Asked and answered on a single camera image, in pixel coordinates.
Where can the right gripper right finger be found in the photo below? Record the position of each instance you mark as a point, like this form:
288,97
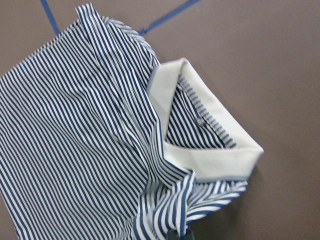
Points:
189,235

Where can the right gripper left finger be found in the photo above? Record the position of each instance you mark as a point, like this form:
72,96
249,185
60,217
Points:
172,235

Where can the striped polo shirt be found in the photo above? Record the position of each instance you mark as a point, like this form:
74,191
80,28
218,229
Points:
101,141

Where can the blue tape line lengthwise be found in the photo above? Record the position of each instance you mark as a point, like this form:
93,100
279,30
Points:
166,17

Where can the blue tape line crosswise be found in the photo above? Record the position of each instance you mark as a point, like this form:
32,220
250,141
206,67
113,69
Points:
50,17

